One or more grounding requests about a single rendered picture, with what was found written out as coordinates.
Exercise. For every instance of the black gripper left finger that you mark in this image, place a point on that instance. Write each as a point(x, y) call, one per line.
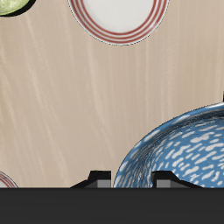
point(100, 177)

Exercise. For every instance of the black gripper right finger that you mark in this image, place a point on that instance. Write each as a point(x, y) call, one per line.
point(163, 178)

